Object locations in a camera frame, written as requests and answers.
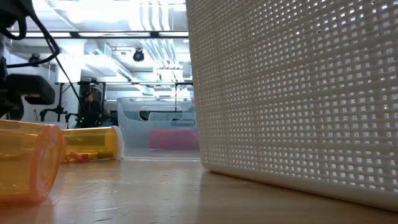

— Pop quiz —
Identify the black overhead camera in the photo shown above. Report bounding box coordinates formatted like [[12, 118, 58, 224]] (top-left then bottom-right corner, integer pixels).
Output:
[[132, 49, 146, 62]]

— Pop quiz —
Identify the pink bandage roll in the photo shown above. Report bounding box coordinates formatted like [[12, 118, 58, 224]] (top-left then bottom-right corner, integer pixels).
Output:
[[149, 129, 200, 149]]

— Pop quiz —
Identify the orange pill bottle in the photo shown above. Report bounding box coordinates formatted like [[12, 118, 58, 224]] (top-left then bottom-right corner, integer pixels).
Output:
[[0, 119, 67, 203], [61, 125, 125, 164]]

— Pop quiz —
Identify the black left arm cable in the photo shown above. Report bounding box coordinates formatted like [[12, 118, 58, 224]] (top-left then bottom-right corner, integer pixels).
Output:
[[0, 6, 85, 118]]

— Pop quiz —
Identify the white perforated plastic basket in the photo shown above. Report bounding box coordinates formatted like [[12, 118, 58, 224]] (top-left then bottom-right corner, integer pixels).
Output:
[[185, 0, 398, 212]]

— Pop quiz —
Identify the clear plastic storage bin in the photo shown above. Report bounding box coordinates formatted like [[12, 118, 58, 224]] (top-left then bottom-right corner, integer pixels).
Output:
[[117, 96, 200, 159]]

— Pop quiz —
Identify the black overhead crossbeam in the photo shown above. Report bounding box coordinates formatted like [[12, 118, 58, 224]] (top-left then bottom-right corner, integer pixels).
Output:
[[9, 30, 190, 39]]

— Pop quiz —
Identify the black background workstation frame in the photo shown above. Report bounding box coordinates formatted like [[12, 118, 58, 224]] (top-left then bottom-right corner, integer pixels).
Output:
[[55, 80, 193, 123]]

